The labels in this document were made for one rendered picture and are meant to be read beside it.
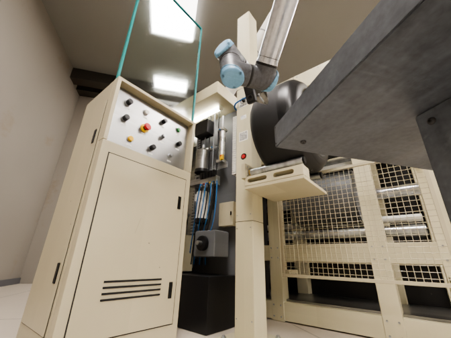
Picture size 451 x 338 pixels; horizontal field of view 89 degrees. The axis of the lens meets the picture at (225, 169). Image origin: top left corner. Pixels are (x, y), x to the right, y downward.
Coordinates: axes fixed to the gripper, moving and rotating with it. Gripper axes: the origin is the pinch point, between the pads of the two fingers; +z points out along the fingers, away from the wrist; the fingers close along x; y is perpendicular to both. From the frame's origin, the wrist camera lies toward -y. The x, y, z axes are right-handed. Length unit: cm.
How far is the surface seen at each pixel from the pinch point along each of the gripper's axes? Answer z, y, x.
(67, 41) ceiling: -76, 242, 329
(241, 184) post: 33, -25, 36
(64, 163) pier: 13, 82, 419
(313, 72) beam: 48, 65, -12
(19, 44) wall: -112, 153, 286
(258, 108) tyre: 7.8, 7.3, 9.2
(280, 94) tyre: 7.8, 10.2, -4.7
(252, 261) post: 39, -72, 29
